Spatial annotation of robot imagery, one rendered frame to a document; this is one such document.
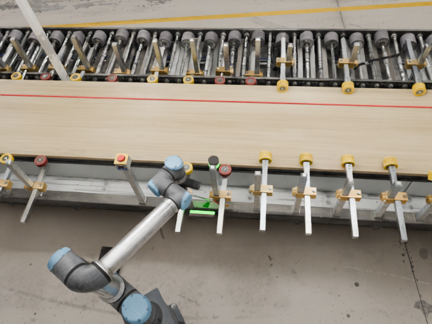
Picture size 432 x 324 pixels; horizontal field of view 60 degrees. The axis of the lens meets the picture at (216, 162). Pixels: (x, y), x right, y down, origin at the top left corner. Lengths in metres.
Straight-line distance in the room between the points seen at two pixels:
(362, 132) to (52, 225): 2.62
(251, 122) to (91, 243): 1.70
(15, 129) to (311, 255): 2.40
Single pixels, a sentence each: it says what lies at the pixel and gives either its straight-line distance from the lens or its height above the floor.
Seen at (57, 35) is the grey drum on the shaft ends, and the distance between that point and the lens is 3.79.
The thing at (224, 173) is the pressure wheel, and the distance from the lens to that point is 2.36.
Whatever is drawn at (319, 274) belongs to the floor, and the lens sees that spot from 3.10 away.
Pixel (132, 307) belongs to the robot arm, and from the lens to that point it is 2.19.
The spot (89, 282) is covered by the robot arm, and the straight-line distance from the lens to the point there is 1.67.
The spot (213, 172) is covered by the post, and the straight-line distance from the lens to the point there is 2.09.
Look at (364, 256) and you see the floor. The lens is 3.22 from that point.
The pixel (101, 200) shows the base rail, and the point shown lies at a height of 0.70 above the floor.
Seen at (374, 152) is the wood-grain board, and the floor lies 0.90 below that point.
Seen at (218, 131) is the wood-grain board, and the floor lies 0.90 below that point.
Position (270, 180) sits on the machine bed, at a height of 0.72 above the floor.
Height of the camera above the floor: 2.93
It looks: 57 degrees down
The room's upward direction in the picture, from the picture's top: 8 degrees counter-clockwise
